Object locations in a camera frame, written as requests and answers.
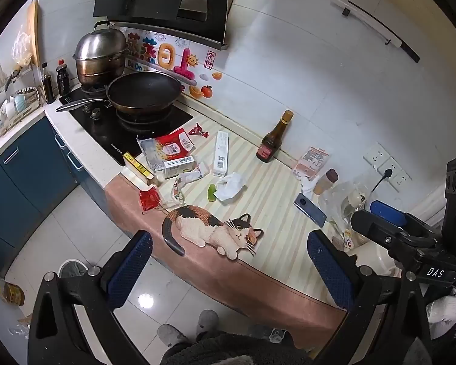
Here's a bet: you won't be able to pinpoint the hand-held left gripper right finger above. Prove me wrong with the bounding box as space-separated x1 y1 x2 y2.
307 230 434 365

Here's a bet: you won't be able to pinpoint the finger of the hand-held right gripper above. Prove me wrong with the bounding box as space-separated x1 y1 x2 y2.
369 200 444 238
351 209 440 249

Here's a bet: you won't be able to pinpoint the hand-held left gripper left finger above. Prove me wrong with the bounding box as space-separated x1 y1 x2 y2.
27 230 153 365

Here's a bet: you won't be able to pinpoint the white round trash bin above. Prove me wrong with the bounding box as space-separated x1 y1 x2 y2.
58 259 89 280

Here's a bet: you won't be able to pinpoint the pink food package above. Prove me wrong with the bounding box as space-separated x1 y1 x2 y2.
292 146 331 181

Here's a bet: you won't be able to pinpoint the silvery clear food bag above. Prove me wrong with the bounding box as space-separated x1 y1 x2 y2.
137 135 168 171

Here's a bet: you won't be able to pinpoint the red white snack bag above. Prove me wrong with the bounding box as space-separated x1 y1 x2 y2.
154 128 196 159

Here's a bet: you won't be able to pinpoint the person's right forearm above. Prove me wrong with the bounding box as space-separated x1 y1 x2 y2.
427 296 456 335

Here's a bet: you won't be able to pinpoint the white round container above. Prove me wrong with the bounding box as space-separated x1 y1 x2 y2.
342 241 403 279

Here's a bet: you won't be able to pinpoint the small printed packet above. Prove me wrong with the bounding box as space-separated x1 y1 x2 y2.
332 230 361 252

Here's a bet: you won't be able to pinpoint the black power plug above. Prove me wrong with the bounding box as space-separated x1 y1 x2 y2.
370 168 395 195

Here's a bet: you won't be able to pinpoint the blue smartphone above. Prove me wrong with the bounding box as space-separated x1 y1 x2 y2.
292 193 327 228

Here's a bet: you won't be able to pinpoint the brown-capped bottle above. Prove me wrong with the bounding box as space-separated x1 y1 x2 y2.
313 168 339 196

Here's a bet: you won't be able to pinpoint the red sauce packet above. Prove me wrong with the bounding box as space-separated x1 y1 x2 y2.
139 186 162 214

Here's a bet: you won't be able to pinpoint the small white tissue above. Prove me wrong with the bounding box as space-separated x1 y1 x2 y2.
301 177 320 195

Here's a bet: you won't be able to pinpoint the patterned white wrapper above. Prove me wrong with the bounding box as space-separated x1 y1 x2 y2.
157 180 185 210

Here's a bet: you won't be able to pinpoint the yellow white box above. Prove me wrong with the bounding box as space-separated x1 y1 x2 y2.
122 152 160 189

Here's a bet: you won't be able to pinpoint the blue base cabinet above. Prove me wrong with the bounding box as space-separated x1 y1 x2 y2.
51 125 111 214
0 116 80 278

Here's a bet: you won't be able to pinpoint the white plastic wrapper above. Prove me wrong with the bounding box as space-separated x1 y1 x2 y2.
173 163 210 189

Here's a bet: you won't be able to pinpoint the small white box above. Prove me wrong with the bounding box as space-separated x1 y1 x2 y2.
163 156 196 179

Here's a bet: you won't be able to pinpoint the yellow-capped cooking oil bottle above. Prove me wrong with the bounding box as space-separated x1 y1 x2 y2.
0 277 25 307

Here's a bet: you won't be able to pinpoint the dark fluffy trousers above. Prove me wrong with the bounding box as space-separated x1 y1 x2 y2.
160 331 316 365

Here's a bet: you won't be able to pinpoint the crumpled clear plastic bag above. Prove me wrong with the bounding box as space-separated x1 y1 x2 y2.
8 321 32 342

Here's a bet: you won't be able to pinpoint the crumpled white tissue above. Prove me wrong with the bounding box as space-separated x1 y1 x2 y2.
214 172 247 202

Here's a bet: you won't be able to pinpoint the brown glass sauce bottle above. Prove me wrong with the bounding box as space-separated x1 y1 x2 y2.
256 109 294 164

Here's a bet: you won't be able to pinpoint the black glass gas stove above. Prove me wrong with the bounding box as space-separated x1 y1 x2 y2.
57 84 194 166

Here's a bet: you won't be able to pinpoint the long white box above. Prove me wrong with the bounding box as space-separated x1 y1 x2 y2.
212 130 229 177

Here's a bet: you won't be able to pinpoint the black wok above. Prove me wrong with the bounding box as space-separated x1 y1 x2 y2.
56 70 183 115

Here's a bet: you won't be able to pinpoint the tall dark sauce bottle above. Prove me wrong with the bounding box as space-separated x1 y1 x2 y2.
41 63 56 104

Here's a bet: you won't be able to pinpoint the red-capped dark sauce bottle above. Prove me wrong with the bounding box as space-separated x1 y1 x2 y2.
56 60 71 96

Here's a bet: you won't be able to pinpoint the metal dish rack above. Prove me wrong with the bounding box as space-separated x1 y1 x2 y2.
0 61 46 137

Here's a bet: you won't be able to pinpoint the stainless steel steamer pot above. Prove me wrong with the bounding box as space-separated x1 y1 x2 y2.
73 21 130 86

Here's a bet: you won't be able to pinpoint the hanging clear plastic bag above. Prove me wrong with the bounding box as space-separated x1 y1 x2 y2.
11 26 35 66

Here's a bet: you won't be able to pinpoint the wooden cutting board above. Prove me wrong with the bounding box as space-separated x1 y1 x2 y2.
26 0 42 67

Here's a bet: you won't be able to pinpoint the white wall socket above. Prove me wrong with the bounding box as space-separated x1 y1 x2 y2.
363 142 385 167
377 156 411 194

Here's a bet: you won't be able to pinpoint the white wall rail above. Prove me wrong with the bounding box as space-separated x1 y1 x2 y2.
330 1 403 48

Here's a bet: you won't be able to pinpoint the colourful wall stickers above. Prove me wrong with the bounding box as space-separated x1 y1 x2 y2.
126 30 224 99

